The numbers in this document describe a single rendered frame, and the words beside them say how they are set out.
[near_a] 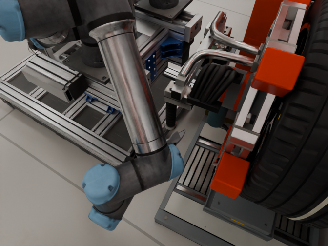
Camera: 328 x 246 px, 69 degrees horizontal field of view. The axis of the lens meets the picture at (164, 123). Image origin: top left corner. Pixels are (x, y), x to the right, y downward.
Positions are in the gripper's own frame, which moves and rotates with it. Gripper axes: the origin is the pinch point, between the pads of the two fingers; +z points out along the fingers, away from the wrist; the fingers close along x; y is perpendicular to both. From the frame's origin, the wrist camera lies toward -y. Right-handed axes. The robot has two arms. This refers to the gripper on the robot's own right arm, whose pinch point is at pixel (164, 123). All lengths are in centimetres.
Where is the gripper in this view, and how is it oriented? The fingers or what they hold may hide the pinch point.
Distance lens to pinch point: 77.9
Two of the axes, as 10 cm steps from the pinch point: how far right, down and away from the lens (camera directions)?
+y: -0.1, -5.9, -8.1
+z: 4.4, -7.3, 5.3
